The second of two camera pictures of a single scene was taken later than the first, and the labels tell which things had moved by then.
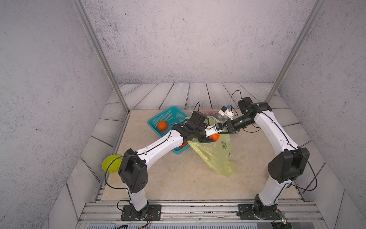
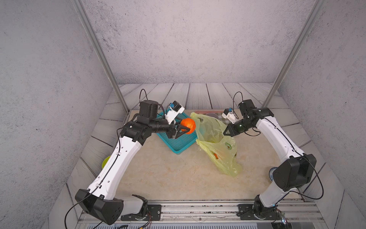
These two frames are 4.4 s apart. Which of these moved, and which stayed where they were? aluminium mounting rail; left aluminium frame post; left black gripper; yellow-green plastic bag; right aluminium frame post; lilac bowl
Moved: yellow-green plastic bag; left black gripper
Stayed: left aluminium frame post; aluminium mounting rail; lilac bowl; right aluminium frame post
